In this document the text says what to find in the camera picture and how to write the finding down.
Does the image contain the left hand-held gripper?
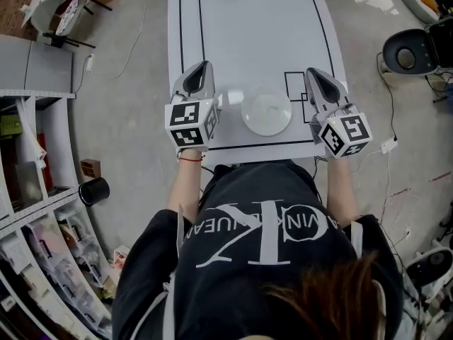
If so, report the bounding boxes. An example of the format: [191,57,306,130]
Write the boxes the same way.
[164,60,222,152]

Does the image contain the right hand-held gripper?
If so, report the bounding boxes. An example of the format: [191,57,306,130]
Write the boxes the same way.
[304,67,374,160]

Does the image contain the large white plate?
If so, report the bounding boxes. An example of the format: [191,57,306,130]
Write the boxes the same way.
[241,85,293,137]

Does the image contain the person's left forearm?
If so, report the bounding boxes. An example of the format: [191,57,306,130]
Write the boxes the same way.
[165,147,207,225]

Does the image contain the person's right forearm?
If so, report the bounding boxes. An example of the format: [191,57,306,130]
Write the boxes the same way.
[324,154,359,223]

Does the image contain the white power adapter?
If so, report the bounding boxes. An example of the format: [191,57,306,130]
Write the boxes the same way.
[379,137,399,154]

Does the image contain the black round machine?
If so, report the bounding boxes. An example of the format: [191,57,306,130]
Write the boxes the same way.
[382,16,453,77]

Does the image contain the small brown box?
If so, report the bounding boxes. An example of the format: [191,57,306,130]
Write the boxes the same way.
[80,158,102,179]

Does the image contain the black cylindrical bin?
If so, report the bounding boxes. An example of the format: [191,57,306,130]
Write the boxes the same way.
[78,176,111,208]

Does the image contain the red book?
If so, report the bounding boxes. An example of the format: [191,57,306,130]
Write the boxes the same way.
[36,132,55,191]

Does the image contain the pink and white box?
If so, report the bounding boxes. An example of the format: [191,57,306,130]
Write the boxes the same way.
[113,244,132,266]

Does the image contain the black folding stand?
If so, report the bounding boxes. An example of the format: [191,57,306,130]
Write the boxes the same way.
[41,0,114,49]

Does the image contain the white wheeled device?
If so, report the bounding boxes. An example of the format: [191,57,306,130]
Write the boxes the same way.
[405,245,453,304]

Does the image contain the grey partition panel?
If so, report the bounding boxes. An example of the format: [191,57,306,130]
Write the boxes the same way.
[0,33,76,94]

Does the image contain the white shelf unit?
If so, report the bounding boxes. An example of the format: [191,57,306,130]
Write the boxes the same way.
[0,88,115,340]

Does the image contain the person's black printed t-shirt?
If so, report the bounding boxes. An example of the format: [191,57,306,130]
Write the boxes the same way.
[110,160,405,340]

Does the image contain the green box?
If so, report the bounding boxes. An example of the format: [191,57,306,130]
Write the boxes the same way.
[0,114,23,138]

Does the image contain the black cable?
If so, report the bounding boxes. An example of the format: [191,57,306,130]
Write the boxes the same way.
[375,51,398,142]

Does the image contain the white cable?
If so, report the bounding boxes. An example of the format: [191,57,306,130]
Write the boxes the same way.
[72,0,149,95]

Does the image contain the white harness strap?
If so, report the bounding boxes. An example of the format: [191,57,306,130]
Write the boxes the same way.
[349,221,365,259]
[175,203,185,261]

